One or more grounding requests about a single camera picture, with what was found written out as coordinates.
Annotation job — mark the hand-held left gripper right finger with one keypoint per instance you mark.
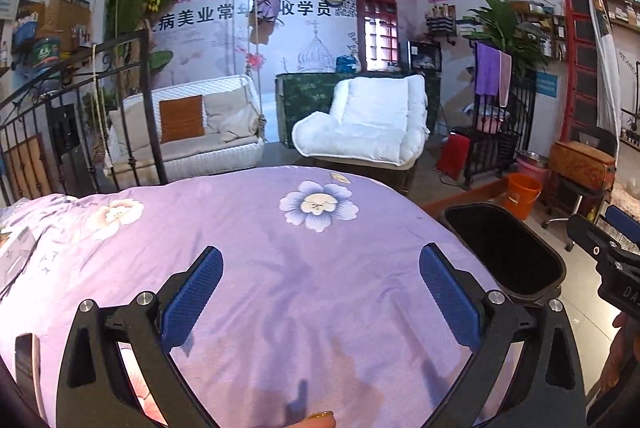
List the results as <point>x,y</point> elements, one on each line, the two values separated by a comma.
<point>450,303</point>

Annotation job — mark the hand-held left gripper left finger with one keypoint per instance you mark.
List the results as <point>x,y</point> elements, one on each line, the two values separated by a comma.
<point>192,298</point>

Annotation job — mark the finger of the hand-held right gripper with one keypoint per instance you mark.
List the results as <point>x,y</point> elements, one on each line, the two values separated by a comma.
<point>624,223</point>
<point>597,242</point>

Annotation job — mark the brown trash bin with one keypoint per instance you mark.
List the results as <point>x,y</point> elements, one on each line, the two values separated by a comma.
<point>500,248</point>

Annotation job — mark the person's right hand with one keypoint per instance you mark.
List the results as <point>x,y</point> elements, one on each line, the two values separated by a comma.
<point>622,358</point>

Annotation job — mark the person's left hand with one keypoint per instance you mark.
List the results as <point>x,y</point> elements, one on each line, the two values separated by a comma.
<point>316,420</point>

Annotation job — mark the low bench with lace cloth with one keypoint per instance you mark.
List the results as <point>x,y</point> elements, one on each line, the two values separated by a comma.
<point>625,198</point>

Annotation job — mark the black rolling office chair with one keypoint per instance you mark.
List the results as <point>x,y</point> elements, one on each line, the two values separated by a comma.
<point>565,208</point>

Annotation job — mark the red patterned suitcase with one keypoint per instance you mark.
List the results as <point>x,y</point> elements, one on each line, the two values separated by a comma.
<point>582,165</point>

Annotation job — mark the orange bucket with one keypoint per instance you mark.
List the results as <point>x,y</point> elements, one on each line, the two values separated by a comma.
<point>522,198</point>

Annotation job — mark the pink bucket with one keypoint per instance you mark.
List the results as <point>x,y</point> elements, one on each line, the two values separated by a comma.
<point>537,170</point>

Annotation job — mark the metal basin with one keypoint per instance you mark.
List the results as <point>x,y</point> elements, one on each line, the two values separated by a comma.
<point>531,155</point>

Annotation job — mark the purple floral blanket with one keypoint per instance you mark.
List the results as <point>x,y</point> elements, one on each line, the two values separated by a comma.
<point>300,258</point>

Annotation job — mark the black metal rack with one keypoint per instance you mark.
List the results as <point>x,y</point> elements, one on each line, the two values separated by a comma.
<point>500,152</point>

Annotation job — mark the white wicker swing sofa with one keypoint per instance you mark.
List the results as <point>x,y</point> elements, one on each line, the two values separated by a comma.
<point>225,155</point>

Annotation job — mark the red heater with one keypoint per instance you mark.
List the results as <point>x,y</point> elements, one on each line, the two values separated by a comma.
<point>452,155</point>

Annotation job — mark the pink wash basin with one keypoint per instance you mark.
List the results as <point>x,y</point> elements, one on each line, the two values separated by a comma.
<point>492,120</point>

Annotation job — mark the white hanging banner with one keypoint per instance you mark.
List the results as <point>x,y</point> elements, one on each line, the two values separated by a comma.
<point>605,57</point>

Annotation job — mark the red ladder shelf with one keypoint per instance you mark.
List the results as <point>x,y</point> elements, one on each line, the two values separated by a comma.
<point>582,57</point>

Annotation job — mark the orange cushion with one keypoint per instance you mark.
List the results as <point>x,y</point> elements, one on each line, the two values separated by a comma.
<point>182,120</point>

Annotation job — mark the white flat box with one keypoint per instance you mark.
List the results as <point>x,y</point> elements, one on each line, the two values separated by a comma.
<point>17,255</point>

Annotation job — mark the dark flat object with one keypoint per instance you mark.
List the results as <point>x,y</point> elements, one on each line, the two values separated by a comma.
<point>29,378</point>

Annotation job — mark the pink towel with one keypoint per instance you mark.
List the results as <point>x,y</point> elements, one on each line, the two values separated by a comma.
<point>506,77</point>

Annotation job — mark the beige cushion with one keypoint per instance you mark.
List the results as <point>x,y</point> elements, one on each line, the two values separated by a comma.
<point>232,110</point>

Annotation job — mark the white padded armchair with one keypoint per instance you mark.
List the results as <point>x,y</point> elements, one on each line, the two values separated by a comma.
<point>365,122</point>

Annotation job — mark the purple towel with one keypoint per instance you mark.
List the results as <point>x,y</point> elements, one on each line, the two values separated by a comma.
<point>487,67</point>

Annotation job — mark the wooden board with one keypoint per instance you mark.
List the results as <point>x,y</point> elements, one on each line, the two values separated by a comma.
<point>27,167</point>

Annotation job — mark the potted green plant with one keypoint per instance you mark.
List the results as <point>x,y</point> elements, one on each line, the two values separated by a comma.
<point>505,27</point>

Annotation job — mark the black display box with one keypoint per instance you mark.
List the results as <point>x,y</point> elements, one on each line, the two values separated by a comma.
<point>425,56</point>

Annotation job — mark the blue bag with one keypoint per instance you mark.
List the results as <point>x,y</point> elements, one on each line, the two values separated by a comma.
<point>347,65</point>

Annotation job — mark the red telephone booth cabinet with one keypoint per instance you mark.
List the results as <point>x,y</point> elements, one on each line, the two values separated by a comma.
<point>379,27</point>

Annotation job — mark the green plastic pail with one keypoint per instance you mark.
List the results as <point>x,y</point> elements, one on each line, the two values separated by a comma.
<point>47,52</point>

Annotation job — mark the cardboard box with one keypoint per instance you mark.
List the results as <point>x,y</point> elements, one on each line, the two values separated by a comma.
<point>67,20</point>

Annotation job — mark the blue wall sign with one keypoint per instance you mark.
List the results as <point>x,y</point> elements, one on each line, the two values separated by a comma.
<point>546,85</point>

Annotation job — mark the black metal bed frame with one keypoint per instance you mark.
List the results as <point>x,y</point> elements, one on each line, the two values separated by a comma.
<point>152,107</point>

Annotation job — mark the wall shelf with bottles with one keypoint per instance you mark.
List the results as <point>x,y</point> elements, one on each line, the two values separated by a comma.
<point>625,10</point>

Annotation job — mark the small black wall shelf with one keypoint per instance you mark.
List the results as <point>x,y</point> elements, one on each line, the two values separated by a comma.
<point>447,22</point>

